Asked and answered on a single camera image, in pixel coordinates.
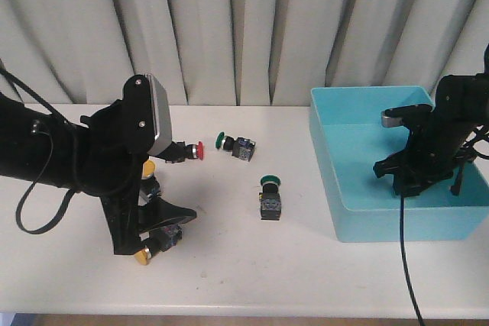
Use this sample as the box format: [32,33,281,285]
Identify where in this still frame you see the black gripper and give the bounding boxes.
[373,75,478,196]
[73,74,197,255]

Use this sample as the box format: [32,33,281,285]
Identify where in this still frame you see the yellow button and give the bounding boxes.
[139,160,161,204]
[134,224,183,266]

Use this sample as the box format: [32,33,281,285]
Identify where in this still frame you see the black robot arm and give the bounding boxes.
[1,74,202,256]
[373,51,488,197]

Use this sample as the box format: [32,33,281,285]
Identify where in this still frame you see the light blue plastic box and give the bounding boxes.
[309,86,488,242]

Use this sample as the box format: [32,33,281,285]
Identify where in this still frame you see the yellow button lying front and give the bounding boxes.
[134,224,183,266]

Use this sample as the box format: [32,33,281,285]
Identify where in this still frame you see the red button lying sideways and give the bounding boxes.
[162,141,204,163]

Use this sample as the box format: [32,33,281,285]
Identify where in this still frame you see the green button lying sideways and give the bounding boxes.
[215,131,256,162]

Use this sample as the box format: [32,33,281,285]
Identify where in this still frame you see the green button front right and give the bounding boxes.
[259,175,282,221]

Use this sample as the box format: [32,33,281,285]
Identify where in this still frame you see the grey pleated curtain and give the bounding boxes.
[1,0,488,106]

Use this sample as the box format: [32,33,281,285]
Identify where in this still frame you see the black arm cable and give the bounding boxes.
[0,66,83,234]
[398,195,426,326]

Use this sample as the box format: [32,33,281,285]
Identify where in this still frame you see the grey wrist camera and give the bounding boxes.
[146,74,172,157]
[381,104,432,128]

